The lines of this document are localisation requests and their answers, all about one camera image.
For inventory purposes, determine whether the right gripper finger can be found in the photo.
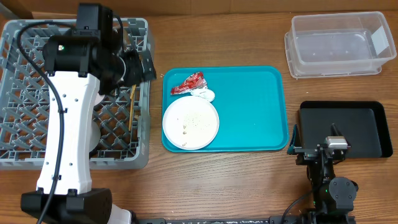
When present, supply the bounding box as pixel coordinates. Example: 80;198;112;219
289;124;301;149
330;123;343;136

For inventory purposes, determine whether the wooden chopstick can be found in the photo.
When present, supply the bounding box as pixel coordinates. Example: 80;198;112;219
128;85;136;132

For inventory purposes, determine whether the small white bowl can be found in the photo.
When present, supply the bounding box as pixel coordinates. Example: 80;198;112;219
94;93;105;106

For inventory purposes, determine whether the red snack wrapper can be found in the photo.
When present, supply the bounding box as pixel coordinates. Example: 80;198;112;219
170;72;208;95

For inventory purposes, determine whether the white tissue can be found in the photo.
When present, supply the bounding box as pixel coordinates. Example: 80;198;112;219
190;88;215;102

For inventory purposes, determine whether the grey metal bowl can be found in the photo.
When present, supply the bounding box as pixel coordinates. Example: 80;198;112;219
89;121;101;152

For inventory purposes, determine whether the large white dinner plate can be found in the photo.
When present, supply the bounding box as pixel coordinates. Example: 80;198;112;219
162;96;220;151

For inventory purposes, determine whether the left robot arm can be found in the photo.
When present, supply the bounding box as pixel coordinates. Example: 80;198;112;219
21;3;156;223

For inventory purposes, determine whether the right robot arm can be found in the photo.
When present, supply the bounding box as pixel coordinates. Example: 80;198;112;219
280;124;359;224

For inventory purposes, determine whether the black plastic tray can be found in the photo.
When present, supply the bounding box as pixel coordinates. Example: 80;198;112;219
296;101;393;159

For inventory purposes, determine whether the teal serving tray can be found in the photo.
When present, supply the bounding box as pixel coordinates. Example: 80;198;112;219
162;66;289;152

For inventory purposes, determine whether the grey plastic dish rack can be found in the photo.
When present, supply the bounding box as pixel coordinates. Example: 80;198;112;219
1;20;150;170

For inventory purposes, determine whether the clear plastic container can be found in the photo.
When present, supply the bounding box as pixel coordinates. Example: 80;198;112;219
284;11;397;78

